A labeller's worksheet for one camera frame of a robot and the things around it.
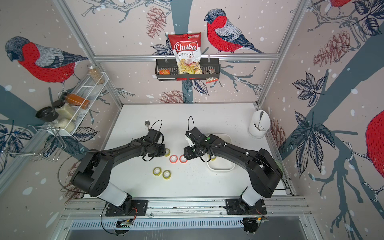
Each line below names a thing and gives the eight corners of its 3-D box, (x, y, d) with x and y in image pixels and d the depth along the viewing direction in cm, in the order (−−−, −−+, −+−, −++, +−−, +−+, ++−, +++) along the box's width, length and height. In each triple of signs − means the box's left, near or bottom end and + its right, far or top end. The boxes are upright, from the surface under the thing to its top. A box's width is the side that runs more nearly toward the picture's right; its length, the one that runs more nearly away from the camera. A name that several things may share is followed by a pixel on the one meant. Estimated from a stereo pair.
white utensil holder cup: (248, 138, 102) (255, 124, 89) (244, 124, 110) (250, 110, 97) (264, 138, 102) (273, 124, 89) (259, 124, 110) (267, 110, 97)
